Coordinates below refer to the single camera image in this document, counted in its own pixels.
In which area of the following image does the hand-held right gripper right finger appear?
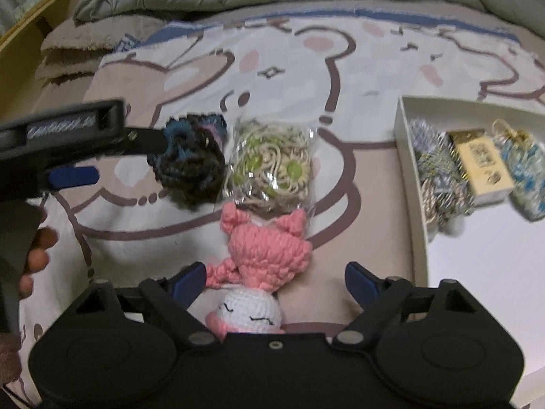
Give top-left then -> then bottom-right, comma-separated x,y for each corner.
333,261 -> 478,345

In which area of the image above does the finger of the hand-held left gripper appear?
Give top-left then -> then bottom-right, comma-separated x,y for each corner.
123,125 -> 172,155
47,165 -> 101,191

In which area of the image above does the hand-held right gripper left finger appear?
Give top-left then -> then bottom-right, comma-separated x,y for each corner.
72,262 -> 216,347

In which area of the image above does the dark blue crochet scrunchie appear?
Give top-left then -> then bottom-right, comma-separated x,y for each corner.
146,112 -> 227,210

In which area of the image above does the pink crochet doll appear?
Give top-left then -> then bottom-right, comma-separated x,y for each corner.
203,201 -> 312,336

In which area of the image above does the white cardboard box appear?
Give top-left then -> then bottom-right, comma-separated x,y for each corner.
394,95 -> 545,395

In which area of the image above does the silver braided cord with pearl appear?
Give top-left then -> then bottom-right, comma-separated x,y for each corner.
408,118 -> 477,233

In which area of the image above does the small gold box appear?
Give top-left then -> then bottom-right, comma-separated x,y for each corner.
447,128 -> 517,208

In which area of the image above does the blue floral brocade pouch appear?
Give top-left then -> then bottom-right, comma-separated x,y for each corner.
491,118 -> 545,223

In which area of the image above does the person's left hand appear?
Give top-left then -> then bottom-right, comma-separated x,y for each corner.
19,227 -> 59,300

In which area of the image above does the beige fleece blanket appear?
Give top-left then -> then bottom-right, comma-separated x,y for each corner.
33,19 -> 143,82

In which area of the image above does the wooden bedside shelf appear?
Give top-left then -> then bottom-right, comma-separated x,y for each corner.
0,0 -> 89,109

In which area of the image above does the tissue pack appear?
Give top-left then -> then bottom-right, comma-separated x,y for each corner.
15,0 -> 55,21

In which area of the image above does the cartoon bear printed blanket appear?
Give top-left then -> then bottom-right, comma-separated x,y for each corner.
15,0 -> 545,409

